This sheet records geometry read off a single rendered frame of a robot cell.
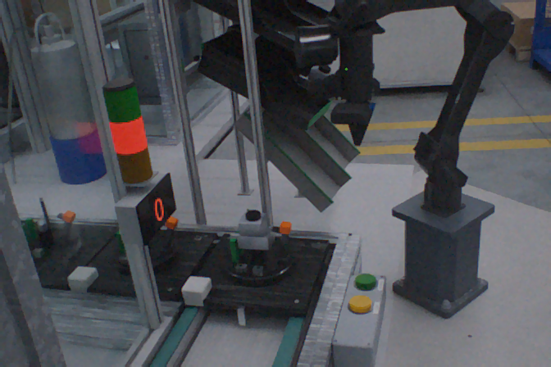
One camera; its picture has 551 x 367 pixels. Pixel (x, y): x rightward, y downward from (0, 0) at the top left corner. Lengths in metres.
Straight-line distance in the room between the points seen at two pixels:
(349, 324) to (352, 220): 0.55
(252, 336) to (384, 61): 4.17
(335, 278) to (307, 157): 0.36
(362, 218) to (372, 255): 0.18
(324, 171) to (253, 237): 0.36
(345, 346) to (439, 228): 0.29
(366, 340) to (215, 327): 0.30
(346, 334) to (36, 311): 0.87
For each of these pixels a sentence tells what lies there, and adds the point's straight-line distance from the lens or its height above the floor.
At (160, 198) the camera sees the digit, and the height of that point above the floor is 1.22.
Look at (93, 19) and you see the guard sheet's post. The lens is 0.93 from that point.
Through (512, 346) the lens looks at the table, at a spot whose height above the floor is 0.86.
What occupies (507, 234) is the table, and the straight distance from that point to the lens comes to 1.56.
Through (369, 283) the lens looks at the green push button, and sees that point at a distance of 1.17.
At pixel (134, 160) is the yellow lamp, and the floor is 1.30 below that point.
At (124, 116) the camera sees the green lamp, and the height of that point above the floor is 1.37.
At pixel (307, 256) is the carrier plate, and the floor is 0.97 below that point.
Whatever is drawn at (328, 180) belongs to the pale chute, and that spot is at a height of 1.01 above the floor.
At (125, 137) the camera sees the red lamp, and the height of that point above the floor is 1.34.
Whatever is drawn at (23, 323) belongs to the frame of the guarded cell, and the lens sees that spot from 0.24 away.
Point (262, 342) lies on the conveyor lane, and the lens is 1.14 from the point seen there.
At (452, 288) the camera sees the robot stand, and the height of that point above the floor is 0.91.
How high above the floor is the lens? 1.65
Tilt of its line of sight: 26 degrees down
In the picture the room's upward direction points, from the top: 6 degrees counter-clockwise
